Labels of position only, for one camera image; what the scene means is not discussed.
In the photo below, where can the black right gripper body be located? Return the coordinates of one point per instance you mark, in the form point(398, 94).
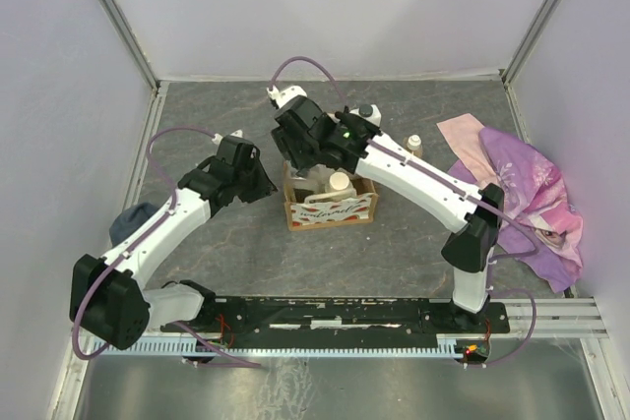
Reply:
point(298, 153)

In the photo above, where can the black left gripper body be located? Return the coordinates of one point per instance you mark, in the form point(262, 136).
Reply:
point(253, 183)

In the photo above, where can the clear bottle grey cap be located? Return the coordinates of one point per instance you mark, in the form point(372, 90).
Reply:
point(308, 184)

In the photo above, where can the white bottle grey cap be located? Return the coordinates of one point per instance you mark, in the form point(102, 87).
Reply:
point(368, 112)

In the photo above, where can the amber liquid clear bottle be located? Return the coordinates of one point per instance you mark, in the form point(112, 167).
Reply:
point(413, 144)

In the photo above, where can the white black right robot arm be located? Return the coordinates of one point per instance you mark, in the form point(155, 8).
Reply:
point(471, 215)

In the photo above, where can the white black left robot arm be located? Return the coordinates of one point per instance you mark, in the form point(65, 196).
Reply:
point(109, 295)

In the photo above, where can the cream lidded white jar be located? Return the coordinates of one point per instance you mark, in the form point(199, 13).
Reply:
point(339, 187)

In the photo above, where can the blue-grey towel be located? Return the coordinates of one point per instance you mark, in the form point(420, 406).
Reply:
point(129, 221)

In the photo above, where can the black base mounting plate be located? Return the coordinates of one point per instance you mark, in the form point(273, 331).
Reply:
point(320, 322)

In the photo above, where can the purple pink floral cloth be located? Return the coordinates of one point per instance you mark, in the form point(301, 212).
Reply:
point(535, 193)

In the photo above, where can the light blue cable duct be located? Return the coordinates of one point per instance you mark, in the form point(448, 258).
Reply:
point(187, 346)

